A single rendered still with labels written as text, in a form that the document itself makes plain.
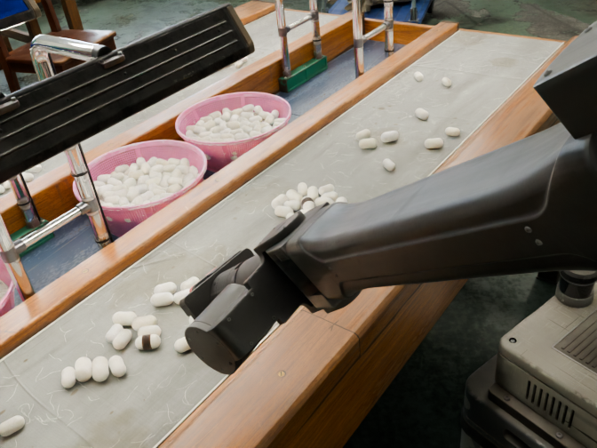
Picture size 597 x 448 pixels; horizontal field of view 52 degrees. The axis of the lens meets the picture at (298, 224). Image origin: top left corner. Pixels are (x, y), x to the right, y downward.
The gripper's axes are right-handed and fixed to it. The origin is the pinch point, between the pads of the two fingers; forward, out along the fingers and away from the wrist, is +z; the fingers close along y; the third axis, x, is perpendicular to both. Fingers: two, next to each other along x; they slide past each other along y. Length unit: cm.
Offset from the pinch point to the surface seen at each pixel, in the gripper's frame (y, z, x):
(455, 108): -87, 15, 5
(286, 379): -3.7, -0.6, 13.4
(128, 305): -3.3, 25.0, -4.5
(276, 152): -49, 30, -11
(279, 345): -7.6, 2.7, 10.6
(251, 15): -121, 83, -54
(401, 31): -136, 49, -20
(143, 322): -1.1, 18.6, -1.5
